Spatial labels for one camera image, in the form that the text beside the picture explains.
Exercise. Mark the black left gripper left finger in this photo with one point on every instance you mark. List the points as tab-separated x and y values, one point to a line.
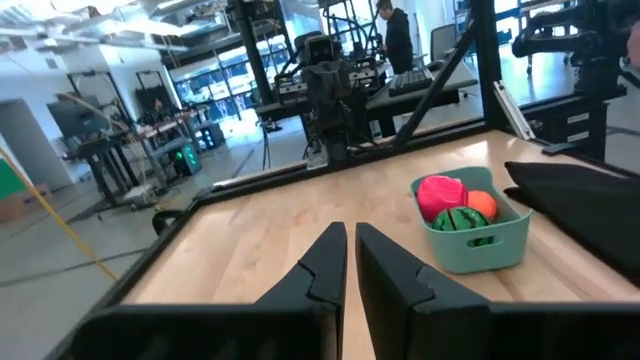
320	280

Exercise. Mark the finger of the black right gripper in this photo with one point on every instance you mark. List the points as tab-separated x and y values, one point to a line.
317	82
339	82

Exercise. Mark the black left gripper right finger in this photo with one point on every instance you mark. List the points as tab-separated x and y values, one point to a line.
392	292

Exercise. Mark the toy watermelon ball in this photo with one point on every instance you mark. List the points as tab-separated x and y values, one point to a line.
460	220

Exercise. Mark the orange toy ball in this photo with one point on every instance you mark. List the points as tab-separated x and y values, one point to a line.
484	204

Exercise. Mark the black background robot arm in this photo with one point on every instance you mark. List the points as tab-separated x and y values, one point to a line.
595	45

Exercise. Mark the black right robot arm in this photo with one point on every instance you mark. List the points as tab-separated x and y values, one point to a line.
332	130

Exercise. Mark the black tripod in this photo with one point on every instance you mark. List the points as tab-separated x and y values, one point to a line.
265	135

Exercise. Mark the teal plastic bin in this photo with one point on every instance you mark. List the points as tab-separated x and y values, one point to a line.
450	260

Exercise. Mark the black keyboard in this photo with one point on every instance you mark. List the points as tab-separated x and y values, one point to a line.
410	82

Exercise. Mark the person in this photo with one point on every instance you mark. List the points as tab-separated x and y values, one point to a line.
397	40

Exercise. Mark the grey office chair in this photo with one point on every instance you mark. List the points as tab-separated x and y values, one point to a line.
444	42

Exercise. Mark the black desk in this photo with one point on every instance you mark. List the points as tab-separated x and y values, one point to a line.
462	82

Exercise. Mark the green-lit computer tower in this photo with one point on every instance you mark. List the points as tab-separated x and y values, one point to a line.
190	157

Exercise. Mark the silver aluminium extrusion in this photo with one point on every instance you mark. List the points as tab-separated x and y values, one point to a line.
515	112

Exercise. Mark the white floor device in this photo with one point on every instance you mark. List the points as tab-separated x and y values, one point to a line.
140	192

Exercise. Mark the cluttered black workbench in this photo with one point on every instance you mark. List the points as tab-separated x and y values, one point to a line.
107	145

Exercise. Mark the black folded cloth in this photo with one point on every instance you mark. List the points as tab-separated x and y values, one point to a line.
575	210

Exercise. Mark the dark monitor screen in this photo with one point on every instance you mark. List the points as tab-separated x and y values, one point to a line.
75	117

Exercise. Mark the black drawer cabinet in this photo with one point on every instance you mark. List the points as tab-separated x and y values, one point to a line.
560	125

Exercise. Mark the green board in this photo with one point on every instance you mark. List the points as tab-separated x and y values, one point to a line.
10	180

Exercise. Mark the cardboard box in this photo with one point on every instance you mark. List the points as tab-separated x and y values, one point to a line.
20	210

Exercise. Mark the black aluminium table frame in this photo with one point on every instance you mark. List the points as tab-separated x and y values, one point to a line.
487	75

